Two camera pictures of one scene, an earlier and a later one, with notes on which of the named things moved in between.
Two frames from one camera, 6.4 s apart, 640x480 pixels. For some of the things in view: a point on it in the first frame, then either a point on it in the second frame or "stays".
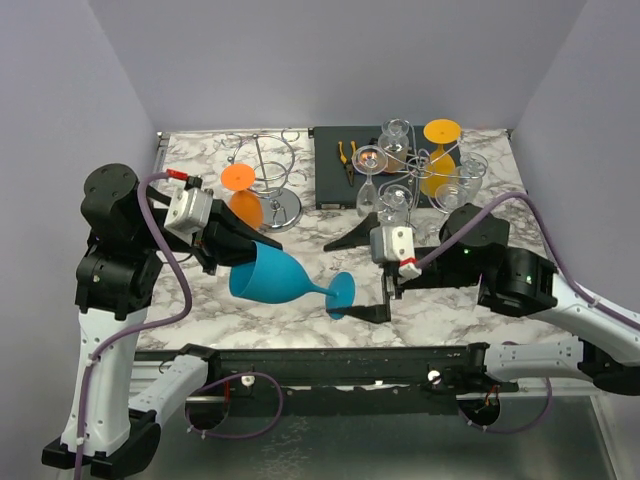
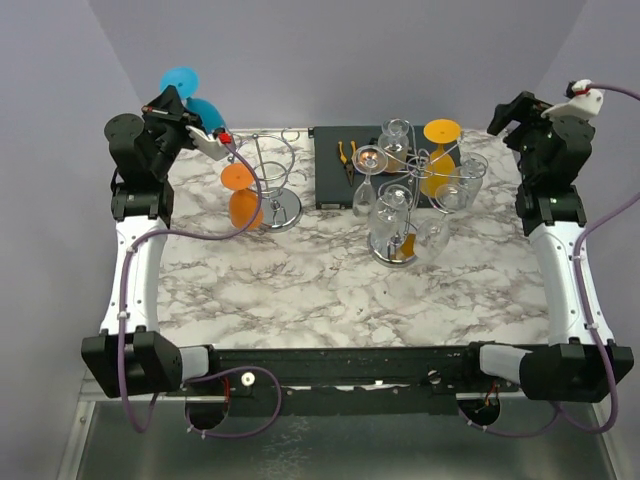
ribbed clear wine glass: (395, 141) stays
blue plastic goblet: (275, 277) to (186, 81)
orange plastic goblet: (244, 200) stays
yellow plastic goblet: (439, 168) stays
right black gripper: (375, 313) to (525, 108)
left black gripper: (227, 239) to (168, 108)
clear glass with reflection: (470, 173) stays
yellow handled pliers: (349, 168) stays
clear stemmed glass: (368, 160) stays
